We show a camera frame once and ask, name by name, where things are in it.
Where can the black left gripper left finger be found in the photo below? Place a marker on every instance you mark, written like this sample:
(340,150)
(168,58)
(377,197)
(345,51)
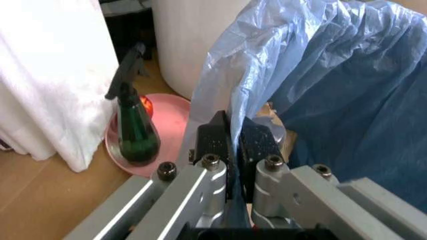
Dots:
(187,200)

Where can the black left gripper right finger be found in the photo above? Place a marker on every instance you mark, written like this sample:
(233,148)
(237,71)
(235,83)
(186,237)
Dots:
(300,200)

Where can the blue plastic trash bag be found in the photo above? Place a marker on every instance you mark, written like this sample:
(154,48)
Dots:
(333,87)

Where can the pink round plate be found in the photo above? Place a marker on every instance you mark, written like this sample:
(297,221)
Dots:
(170,125)

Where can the green spray bottle black trigger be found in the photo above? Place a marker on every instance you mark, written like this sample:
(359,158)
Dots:
(135,130)

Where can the red round fruit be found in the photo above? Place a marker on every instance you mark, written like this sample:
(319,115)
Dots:
(146,105)

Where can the white cylindrical container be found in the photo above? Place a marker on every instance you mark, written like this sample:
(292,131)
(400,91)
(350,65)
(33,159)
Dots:
(187,37)

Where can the white curtain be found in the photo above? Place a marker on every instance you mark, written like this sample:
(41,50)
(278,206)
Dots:
(50,75)

